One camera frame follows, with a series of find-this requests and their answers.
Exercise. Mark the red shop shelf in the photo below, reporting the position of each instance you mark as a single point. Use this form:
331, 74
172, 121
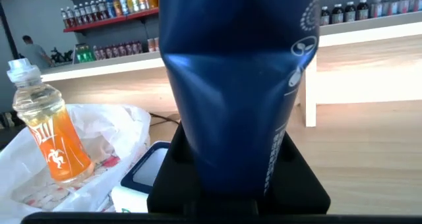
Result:
108, 20

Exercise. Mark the blue snack pouch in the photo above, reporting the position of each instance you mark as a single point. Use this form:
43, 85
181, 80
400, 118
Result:
230, 95

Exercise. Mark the orange drink bottle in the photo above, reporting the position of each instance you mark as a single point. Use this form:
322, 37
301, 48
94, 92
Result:
54, 141

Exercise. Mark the wooden counter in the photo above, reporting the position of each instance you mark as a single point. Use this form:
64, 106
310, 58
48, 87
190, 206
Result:
369, 72

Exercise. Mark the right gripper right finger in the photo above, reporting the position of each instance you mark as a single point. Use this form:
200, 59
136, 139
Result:
298, 184

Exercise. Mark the row of bottles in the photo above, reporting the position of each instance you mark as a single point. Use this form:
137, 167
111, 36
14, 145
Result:
362, 11
108, 5
115, 50

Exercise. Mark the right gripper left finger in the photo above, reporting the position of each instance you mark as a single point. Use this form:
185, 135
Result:
171, 181

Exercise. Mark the person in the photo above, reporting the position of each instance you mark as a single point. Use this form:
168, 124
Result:
35, 54

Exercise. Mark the white plastic bag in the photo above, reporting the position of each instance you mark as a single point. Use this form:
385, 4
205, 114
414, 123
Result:
108, 125

